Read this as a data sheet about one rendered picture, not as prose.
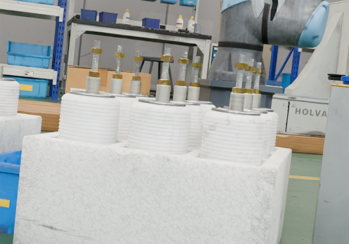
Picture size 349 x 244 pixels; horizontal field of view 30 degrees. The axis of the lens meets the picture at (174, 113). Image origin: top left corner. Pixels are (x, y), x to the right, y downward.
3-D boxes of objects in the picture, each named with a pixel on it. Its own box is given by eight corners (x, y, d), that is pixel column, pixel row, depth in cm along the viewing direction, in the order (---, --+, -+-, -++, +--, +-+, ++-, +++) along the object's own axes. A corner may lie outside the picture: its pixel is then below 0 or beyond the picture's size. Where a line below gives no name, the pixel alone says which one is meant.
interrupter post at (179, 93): (172, 104, 113) (174, 85, 113) (171, 103, 116) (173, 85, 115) (185, 105, 113) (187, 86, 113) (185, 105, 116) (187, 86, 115)
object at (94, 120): (39, 204, 104) (50, 91, 103) (69, 196, 113) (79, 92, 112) (93, 215, 100) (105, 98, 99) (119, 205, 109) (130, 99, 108)
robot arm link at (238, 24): (224, 44, 175) (229, -7, 174) (273, 48, 170) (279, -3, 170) (212, 40, 163) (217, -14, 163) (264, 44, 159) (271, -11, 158)
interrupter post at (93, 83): (81, 96, 105) (83, 76, 105) (88, 96, 107) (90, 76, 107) (94, 97, 104) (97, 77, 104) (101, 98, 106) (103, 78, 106)
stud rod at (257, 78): (257, 102, 124) (261, 63, 123) (257, 102, 123) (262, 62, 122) (251, 102, 124) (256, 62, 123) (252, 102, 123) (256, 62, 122)
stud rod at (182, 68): (175, 94, 114) (180, 51, 114) (180, 94, 115) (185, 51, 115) (178, 94, 114) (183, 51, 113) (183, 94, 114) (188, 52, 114)
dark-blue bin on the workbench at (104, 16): (97, 24, 664) (98, 13, 663) (112, 25, 668) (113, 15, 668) (101, 22, 641) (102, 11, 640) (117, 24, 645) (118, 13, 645)
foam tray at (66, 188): (98, 208, 139) (107, 124, 138) (281, 238, 130) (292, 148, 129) (11, 250, 101) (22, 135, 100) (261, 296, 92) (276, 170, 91)
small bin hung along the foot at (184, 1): (177, 5, 709) (178, -4, 708) (192, 7, 713) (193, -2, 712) (182, 3, 688) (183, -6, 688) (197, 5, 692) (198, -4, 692)
